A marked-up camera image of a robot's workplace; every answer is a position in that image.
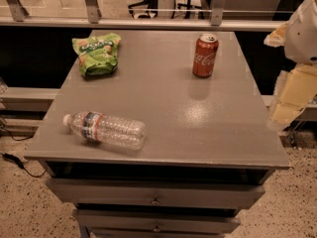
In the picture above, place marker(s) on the clear plastic water bottle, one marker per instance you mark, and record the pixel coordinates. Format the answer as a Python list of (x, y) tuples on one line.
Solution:
[(112, 130)]

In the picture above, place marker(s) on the grey cabinet with drawers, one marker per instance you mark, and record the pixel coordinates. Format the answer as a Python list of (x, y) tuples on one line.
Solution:
[(210, 130)]

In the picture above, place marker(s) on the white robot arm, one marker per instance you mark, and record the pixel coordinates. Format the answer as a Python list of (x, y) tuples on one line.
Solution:
[(301, 35)]

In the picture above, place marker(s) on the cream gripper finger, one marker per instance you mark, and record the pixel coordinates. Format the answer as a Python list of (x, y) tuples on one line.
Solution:
[(277, 37), (292, 93)]

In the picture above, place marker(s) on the red coke can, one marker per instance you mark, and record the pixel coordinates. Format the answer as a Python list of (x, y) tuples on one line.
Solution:
[(205, 53)]

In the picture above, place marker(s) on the upper grey drawer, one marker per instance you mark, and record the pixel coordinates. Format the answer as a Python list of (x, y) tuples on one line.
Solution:
[(148, 193)]

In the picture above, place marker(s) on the black office chair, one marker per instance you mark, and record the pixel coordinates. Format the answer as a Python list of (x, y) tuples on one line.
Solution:
[(145, 0)]

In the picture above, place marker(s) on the grey drawer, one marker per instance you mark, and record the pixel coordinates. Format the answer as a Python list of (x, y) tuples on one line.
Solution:
[(148, 193), (155, 222)]

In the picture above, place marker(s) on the metal railing frame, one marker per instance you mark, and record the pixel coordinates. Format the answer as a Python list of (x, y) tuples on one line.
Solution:
[(219, 15)]

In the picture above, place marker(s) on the lower grey drawer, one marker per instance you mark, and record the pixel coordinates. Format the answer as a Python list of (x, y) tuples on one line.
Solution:
[(155, 222)]

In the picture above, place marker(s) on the green snack bag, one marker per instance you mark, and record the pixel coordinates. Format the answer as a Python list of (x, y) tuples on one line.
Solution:
[(98, 55)]

